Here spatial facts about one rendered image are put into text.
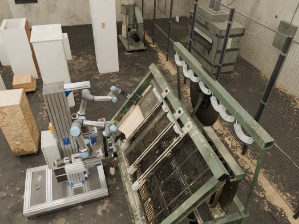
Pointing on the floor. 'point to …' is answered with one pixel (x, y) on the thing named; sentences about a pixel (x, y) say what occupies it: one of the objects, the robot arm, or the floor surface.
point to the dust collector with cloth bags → (131, 27)
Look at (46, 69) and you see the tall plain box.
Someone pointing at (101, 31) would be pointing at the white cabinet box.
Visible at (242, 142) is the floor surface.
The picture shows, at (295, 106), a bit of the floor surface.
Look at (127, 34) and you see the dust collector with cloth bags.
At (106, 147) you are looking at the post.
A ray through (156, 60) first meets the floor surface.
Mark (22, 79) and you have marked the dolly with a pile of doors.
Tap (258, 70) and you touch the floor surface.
